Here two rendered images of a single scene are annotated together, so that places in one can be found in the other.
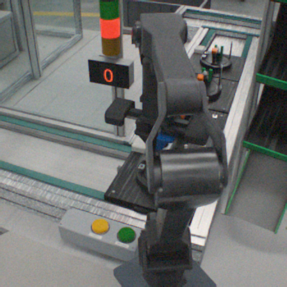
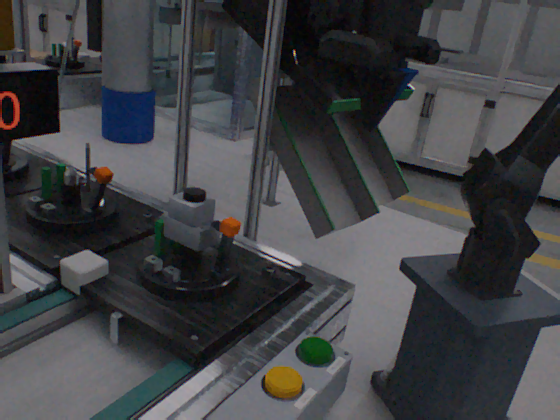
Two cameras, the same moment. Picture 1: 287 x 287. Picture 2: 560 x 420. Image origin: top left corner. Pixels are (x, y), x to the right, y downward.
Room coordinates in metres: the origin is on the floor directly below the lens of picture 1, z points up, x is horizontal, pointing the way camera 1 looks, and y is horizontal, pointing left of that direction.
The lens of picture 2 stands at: (0.52, 0.55, 1.36)
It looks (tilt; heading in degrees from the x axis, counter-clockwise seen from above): 23 degrees down; 280
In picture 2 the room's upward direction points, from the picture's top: 8 degrees clockwise
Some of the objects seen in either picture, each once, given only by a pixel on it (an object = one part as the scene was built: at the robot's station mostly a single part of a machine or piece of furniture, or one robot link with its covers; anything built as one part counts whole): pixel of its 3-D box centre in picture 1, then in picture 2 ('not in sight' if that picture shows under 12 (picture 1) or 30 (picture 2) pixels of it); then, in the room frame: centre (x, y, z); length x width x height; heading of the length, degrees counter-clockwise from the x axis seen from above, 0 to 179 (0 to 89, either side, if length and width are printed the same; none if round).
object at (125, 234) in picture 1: (126, 235); (315, 353); (0.54, 0.04, 0.96); 0.04 x 0.04 x 0.02
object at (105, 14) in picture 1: (109, 8); not in sight; (0.91, 0.09, 1.38); 0.05 x 0.05 x 0.05
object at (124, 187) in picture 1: (161, 179); (189, 279); (0.74, -0.05, 0.96); 0.24 x 0.24 x 0.02; 69
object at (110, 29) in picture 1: (109, 26); not in sight; (0.91, 0.09, 1.33); 0.05 x 0.05 x 0.05
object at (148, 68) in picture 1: (159, 67); not in sight; (0.53, -0.03, 1.41); 0.09 x 0.06 x 0.07; 5
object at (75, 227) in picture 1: (101, 234); (279, 406); (0.57, 0.11, 0.93); 0.21 x 0.07 x 0.06; 69
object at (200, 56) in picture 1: (216, 54); not in sight; (1.43, -0.31, 1.01); 0.24 x 0.24 x 0.13; 69
